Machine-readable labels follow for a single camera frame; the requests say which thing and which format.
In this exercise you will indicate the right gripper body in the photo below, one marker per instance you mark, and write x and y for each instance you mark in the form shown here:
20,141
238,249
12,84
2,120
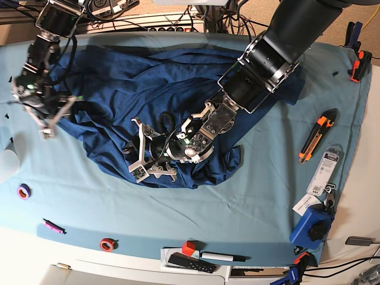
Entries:
47,111

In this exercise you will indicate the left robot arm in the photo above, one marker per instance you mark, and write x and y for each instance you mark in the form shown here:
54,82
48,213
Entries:
266,62

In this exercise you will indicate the orange black clamp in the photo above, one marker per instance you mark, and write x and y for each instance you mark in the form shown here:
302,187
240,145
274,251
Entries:
360,66

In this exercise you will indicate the white translucent cup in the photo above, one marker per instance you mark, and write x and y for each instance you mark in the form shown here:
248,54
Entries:
9,164

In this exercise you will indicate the blue box with knob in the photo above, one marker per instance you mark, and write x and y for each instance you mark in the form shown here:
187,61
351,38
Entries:
312,228

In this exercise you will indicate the black remote control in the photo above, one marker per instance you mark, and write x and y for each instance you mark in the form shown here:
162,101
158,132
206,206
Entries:
191,263

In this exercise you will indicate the purple tape roll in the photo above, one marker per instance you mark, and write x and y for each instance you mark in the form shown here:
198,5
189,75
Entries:
24,192

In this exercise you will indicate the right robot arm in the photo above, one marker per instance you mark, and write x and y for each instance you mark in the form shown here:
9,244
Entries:
34,88

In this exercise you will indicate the blue black clamp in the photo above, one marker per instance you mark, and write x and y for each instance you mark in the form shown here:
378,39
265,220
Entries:
352,34

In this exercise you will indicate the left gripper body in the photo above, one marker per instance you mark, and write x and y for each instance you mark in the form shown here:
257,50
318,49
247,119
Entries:
151,145

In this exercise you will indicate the light blue table cloth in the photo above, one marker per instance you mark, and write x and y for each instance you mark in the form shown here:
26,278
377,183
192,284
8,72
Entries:
249,214

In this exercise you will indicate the orange black utility knife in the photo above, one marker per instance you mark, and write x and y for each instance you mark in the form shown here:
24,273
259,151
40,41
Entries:
317,133

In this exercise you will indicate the red tape roll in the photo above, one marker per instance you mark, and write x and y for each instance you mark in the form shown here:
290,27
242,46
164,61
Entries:
108,244

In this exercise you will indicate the grey adapter box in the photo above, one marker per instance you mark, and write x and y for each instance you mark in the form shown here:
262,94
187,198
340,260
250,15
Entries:
359,241

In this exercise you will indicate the white black marker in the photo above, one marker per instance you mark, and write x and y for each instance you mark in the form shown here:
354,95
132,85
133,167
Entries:
222,257

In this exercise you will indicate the pink marker pen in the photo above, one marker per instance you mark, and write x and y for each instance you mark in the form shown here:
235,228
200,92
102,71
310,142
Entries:
53,227

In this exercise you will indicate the blue orange bottom clamp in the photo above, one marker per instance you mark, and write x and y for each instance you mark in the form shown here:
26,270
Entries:
295,273

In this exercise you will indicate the blue t-shirt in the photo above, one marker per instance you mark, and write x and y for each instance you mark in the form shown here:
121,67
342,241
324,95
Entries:
119,85

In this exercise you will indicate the packaged tool blister card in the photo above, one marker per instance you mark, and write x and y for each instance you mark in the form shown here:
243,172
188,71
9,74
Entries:
324,171

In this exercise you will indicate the white paper tag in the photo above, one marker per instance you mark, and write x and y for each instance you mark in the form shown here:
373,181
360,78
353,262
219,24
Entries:
304,203

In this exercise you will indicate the power strip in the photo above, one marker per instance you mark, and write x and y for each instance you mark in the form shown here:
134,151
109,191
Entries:
174,21

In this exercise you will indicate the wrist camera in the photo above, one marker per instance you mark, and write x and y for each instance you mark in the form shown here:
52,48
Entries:
138,171
47,134

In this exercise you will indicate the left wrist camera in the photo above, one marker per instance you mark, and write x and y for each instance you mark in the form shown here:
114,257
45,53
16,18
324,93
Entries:
138,171

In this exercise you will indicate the red cube block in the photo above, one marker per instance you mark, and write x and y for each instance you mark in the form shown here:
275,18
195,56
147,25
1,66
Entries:
188,248

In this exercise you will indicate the metal keys carabiner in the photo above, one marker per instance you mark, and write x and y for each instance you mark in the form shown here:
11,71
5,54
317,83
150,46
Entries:
329,197

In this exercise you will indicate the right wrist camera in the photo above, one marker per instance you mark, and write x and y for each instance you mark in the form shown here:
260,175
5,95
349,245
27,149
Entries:
47,134

